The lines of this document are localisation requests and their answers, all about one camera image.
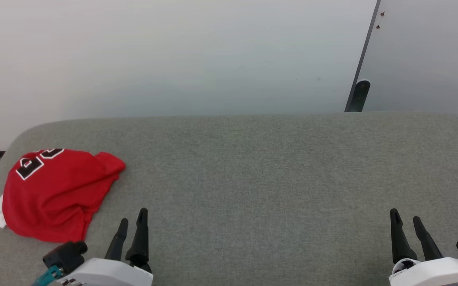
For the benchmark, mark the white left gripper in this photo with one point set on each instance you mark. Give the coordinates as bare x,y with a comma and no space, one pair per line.
105,274

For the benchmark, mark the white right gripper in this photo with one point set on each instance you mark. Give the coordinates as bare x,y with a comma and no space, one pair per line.
431,274

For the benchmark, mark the red basketball jersey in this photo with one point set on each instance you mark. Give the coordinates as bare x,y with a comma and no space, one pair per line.
54,190

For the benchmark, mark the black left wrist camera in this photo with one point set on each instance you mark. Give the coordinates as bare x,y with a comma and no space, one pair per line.
65,256

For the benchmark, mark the black door stop post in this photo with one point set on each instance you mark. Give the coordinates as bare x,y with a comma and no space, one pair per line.
360,97

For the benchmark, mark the dark wall panel strip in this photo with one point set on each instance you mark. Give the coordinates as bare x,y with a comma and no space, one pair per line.
366,47

